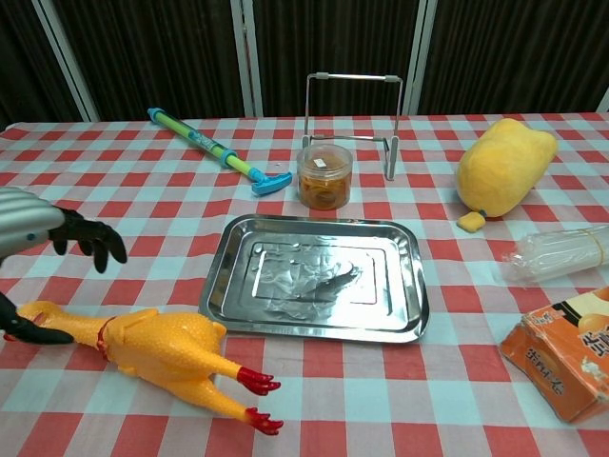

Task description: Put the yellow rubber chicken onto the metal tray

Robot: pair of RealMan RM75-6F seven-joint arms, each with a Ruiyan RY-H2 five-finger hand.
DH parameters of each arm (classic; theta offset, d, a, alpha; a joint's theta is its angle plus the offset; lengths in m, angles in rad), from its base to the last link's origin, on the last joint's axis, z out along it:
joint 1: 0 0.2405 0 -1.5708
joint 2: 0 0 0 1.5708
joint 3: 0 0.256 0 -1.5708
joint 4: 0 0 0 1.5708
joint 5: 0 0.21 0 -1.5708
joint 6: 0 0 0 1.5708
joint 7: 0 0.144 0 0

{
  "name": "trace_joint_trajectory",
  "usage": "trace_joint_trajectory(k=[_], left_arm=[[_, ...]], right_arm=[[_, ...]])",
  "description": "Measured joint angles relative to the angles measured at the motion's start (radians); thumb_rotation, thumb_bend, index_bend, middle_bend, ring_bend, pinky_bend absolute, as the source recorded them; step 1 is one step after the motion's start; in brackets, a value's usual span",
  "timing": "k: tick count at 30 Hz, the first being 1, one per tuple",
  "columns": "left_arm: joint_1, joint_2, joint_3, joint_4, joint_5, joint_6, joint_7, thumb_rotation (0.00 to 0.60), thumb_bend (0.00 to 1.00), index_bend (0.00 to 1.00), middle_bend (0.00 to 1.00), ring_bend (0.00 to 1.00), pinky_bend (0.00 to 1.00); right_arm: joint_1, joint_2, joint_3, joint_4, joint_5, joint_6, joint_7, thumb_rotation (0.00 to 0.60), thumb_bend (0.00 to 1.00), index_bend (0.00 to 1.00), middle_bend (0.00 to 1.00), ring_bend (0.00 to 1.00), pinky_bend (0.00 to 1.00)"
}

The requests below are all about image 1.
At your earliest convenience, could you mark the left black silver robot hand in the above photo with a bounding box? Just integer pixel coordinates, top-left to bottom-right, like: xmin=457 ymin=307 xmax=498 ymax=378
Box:
xmin=0 ymin=186 xmax=128 ymax=345

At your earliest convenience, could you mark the orange rubber chicken toy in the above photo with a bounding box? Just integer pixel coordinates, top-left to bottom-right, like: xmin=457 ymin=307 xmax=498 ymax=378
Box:
xmin=16 ymin=300 xmax=285 ymax=435

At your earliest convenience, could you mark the blue green water squirter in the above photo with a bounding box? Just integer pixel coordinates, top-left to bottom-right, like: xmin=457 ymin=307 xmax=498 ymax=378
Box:
xmin=147 ymin=107 xmax=293 ymax=197

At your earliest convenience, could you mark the stainless steel tray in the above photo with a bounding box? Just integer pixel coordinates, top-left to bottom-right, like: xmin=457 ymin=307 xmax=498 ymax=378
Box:
xmin=198 ymin=213 xmax=431 ymax=344

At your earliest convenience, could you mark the yellow plush mango toy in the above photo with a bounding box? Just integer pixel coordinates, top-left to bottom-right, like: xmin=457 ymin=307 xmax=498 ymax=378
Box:
xmin=456 ymin=117 xmax=560 ymax=233

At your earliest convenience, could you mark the clear jar with orange contents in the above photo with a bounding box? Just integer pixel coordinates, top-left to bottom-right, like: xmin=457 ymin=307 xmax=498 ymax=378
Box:
xmin=296 ymin=142 xmax=354 ymax=210

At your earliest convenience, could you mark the red white checkered tablecloth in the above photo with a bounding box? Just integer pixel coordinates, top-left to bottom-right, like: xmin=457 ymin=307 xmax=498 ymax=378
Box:
xmin=0 ymin=112 xmax=609 ymax=457

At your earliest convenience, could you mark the orange biscuit box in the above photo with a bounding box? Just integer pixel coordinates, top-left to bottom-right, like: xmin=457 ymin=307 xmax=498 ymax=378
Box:
xmin=500 ymin=286 xmax=609 ymax=425

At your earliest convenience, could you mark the metal wire stand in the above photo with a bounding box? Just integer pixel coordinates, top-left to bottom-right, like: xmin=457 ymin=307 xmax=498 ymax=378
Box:
xmin=301 ymin=71 xmax=404 ymax=182

